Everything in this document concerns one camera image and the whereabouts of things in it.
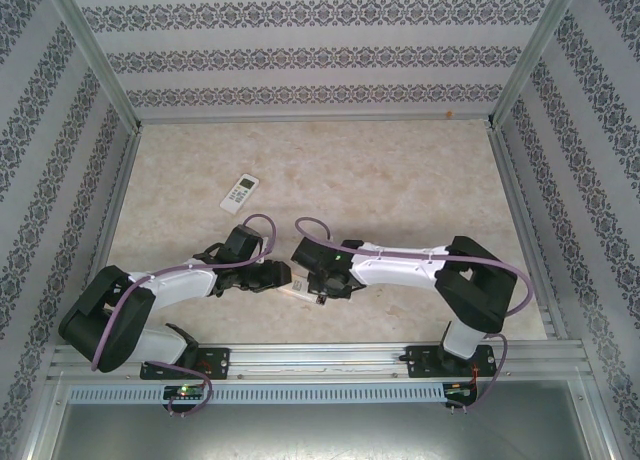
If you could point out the aluminium side floor rail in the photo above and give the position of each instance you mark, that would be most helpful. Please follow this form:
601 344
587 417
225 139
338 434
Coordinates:
107 230
527 230

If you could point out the small circuit board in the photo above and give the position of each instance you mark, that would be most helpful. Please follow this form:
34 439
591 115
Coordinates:
184 392
460 389

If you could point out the aluminium back floor rail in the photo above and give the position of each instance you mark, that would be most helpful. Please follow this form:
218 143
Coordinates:
310 122

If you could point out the white remote control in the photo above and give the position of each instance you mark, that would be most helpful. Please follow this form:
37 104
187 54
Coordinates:
240 193

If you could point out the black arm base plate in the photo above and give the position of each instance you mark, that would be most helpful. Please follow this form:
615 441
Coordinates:
215 362
422 361

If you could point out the aluminium frame post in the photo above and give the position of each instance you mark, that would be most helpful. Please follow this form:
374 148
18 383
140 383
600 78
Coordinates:
92 55
535 55

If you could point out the aluminium mounting rail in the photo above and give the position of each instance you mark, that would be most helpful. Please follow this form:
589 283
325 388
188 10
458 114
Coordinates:
320 360

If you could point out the grey metal sheet panel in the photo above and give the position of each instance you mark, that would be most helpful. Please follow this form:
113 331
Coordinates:
325 432

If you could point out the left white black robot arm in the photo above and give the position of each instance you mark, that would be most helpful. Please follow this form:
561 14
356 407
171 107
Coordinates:
180 285

